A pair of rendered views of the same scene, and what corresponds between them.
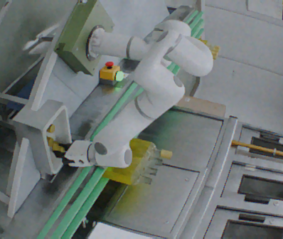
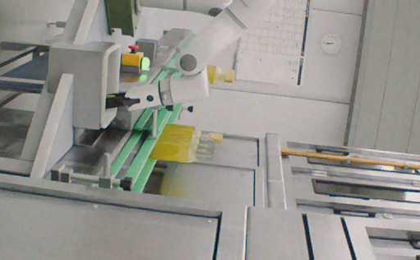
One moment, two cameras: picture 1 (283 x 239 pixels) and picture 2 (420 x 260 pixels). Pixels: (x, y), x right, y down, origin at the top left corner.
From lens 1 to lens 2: 95 cm
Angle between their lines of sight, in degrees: 25
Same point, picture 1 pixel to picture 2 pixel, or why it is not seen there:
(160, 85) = not seen: outside the picture
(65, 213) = (125, 173)
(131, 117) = (223, 25)
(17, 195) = (51, 147)
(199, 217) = (281, 204)
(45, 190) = (87, 153)
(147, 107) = (242, 11)
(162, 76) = not seen: outside the picture
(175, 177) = (226, 174)
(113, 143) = (205, 51)
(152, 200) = (210, 191)
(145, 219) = not seen: hidden behind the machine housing
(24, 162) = (66, 103)
